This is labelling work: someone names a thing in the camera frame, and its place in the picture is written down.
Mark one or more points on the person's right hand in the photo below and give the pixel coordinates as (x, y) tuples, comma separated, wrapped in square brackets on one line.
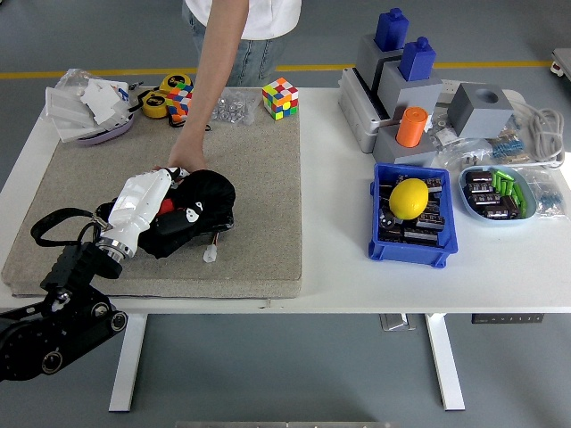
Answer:
[(189, 153)]

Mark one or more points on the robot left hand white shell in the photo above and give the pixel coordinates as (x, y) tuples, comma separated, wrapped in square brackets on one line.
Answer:
[(138, 200)]

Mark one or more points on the black rag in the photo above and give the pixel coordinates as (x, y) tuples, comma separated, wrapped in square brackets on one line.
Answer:
[(214, 187)]

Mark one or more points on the black glossy panel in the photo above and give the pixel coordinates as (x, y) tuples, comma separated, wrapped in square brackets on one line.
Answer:
[(220, 223)]

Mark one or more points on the person's right forearm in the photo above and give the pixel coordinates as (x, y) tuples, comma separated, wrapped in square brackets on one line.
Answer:
[(214, 67)]

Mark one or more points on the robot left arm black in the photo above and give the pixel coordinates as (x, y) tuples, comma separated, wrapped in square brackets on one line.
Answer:
[(67, 330)]

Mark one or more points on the black desk control panel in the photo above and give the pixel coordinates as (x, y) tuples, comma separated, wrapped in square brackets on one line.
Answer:
[(508, 318)]

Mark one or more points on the twisted multicolour puzzle cube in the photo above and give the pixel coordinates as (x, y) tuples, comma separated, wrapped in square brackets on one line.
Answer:
[(179, 103)]

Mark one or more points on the yellow tape measure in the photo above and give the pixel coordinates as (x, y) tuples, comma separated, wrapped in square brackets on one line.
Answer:
[(174, 81), (154, 104)]

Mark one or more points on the clear bag of metal nuts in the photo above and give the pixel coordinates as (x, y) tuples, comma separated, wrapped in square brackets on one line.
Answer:
[(232, 109)]

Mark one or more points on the purple tray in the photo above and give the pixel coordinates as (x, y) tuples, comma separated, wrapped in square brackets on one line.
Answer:
[(111, 134)]

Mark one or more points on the grey-brown mat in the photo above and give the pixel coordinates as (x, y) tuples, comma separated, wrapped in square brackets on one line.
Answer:
[(259, 200)]

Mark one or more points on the small blue clip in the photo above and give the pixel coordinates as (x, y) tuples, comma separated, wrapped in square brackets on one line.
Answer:
[(122, 93)]

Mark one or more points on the white flat plate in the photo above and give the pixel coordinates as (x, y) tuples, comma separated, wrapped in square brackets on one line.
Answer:
[(73, 133)]

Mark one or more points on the squared multicolour puzzle cube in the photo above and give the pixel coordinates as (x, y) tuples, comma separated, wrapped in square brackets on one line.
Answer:
[(280, 99)]

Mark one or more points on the empty clear plastic bag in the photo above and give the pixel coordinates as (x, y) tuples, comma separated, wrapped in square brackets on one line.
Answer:
[(73, 78)]

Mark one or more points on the person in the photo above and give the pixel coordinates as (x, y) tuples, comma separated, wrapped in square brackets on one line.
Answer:
[(267, 18)]

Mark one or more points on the white table leg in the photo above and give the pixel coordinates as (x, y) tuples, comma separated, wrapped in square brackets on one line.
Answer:
[(444, 361), (127, 361)]

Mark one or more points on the grey junction box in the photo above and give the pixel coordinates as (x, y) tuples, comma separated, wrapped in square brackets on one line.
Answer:
[(357, 116)]

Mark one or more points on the tall grey block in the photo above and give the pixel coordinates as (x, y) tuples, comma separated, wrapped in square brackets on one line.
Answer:
[(368, 58)]

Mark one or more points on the low grey block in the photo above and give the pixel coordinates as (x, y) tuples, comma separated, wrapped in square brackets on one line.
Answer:
[(401, 156)]

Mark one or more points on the yellow lemon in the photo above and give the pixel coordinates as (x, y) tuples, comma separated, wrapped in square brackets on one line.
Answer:
[(408, 198)]

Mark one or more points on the orange cylinder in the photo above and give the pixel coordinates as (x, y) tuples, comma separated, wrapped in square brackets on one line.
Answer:
[(411, 127)]

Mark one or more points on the blue peg block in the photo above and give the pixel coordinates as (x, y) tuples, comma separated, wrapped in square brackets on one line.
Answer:
[(391, 29), (417, 60)]

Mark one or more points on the blue plastic bin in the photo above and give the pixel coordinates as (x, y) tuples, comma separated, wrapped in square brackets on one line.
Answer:
[(410, 256)]

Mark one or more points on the clear bag of small parts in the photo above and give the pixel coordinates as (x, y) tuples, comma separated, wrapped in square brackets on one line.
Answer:
[(459, 153)]

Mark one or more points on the grey block with round hole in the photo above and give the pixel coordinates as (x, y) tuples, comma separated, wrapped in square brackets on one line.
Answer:
[(482, 118)]

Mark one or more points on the green battery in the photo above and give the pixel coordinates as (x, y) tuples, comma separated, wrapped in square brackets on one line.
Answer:
[(523, 208), (502, 186), (504, 173), (509, 187), (495, 183), (517, 192)]

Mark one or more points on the light blue dish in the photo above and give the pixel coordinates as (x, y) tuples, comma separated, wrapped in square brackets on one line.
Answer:
[(495, 221)]

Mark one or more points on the clear bag of blue resistors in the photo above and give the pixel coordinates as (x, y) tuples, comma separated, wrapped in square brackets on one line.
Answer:
[(508, 149), (546, 196)]

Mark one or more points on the white switch cover plate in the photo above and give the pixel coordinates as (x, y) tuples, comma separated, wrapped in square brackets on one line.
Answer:
[(62, 104)]

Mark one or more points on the grey metal bracket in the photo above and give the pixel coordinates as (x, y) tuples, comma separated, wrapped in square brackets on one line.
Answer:
[(394, 322)]

